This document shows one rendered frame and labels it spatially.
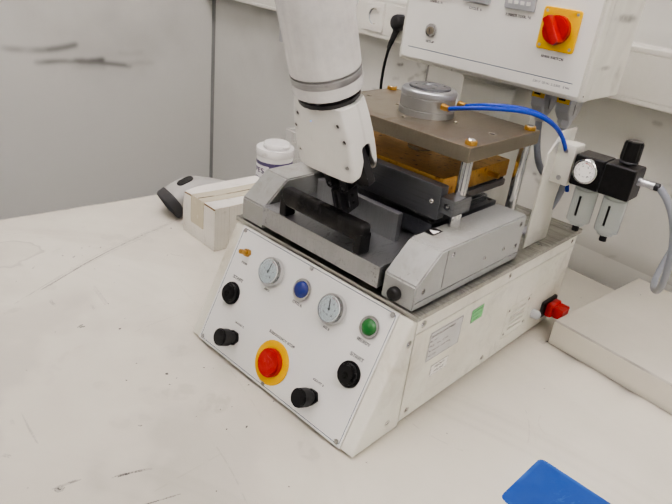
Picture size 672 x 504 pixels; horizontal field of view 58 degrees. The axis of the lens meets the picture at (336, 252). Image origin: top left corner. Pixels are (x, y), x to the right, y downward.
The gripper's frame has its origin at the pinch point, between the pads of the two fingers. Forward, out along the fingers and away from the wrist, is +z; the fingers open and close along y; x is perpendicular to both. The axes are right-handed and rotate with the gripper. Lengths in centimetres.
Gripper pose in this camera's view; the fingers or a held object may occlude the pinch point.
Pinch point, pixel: (345, 197)
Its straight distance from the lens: 81.9
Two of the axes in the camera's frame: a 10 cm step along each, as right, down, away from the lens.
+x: 6.9, -5.4, 4.8
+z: 1.3, 7.5, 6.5
